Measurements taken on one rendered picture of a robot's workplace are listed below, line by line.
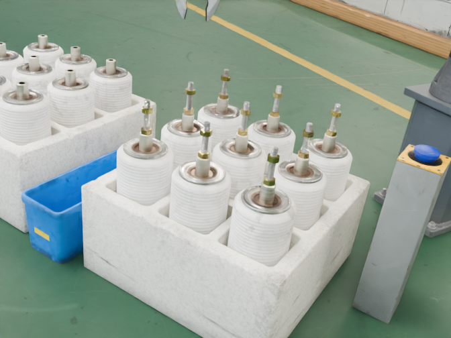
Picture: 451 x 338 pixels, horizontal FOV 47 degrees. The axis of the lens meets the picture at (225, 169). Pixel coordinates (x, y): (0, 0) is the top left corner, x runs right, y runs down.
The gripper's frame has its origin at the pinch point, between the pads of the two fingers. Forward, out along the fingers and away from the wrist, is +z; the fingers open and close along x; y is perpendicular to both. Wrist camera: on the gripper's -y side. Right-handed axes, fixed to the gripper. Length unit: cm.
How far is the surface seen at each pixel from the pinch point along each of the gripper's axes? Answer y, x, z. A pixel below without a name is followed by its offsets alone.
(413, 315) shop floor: -21, -43, 47
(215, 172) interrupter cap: -15.8, -4.1, 21.3
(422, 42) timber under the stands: 174, -132, 43
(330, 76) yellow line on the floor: 116, -66, 46
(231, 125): 5.5, -9.2, 22.5
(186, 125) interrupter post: -0.5, 0.1, 20.4
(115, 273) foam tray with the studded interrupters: -15.1, 11.4, 43.5
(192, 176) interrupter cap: -17.4, -0.4, 21.3
